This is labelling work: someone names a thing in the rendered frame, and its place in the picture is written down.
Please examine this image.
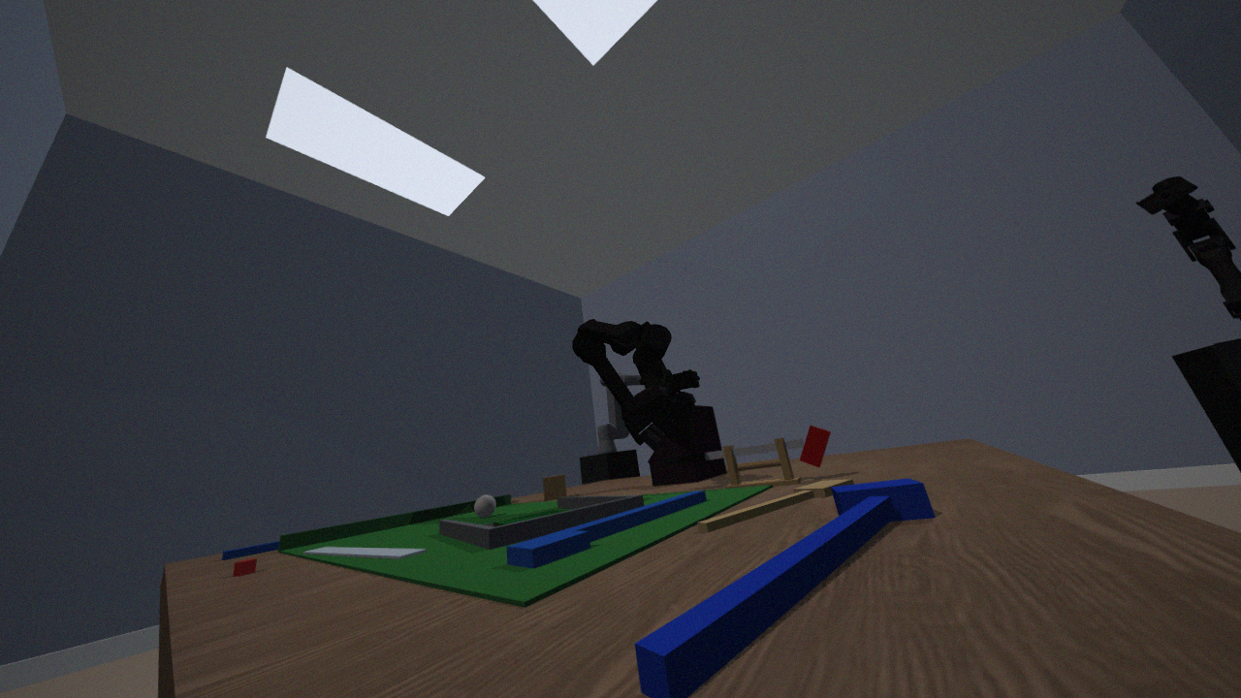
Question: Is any white ball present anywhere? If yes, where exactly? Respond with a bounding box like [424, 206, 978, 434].
[474, 494, 496, 518]

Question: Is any green putting mat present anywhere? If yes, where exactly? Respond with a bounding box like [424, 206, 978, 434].
[279, 486, 772, 607]

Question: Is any blue long flat bar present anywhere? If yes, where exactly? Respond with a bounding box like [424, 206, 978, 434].
[508, 491, 707, 568]
[221, 542, 279, 560]

